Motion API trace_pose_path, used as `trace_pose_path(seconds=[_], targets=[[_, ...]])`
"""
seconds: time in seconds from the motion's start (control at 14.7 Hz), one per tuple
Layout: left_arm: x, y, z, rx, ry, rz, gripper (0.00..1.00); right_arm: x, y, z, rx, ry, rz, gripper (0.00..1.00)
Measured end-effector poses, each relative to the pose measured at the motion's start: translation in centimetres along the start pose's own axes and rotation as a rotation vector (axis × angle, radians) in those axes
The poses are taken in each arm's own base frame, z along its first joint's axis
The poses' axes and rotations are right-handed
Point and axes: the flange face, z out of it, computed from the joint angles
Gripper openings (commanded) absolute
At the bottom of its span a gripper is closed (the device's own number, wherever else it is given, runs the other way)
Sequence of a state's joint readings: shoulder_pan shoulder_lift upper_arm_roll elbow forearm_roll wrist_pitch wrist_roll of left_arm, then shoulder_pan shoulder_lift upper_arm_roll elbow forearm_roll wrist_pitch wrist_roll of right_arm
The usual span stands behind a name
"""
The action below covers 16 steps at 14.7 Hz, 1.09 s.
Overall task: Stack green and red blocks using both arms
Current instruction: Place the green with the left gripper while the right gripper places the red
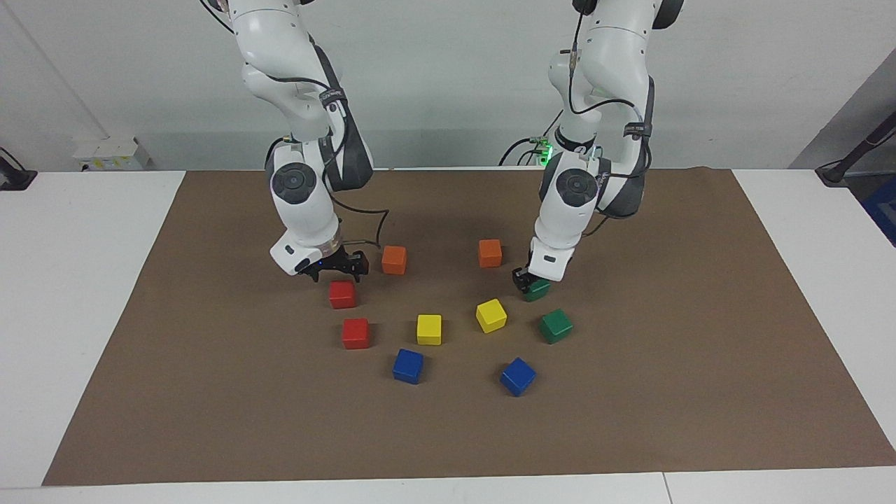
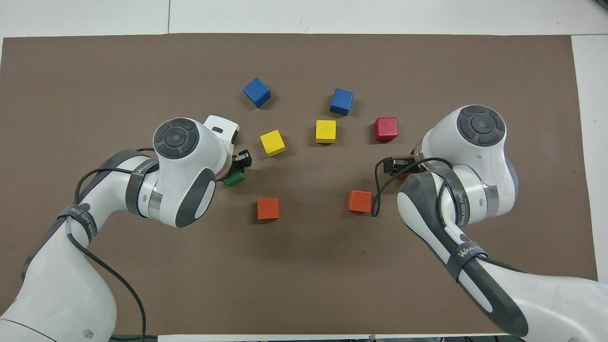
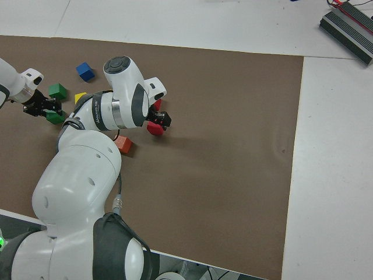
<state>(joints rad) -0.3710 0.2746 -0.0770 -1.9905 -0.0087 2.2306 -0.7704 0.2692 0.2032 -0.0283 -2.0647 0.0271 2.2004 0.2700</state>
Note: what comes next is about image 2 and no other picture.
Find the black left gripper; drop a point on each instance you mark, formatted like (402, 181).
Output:
(236, 164)

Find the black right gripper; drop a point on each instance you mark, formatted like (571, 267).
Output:
(399, 165)

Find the red wooden cube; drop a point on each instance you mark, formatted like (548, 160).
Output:
(385, 129)
(407, 175)

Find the green wooden cube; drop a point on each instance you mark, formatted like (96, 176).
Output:
(235, 179)

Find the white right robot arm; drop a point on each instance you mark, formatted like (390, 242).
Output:
(479, 156)

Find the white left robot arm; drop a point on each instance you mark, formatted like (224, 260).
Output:
(185, 171)

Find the yellow wooden cube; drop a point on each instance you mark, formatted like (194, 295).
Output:
(326, 131)
(272, 143)

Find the orange wooden cube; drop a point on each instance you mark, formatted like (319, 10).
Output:
(359, 201)
(268, 208)

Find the blue wooden cube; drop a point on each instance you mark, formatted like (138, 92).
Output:
(257, 92)
(342, 101)

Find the brown table mat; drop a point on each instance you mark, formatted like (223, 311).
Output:
(304, 266)

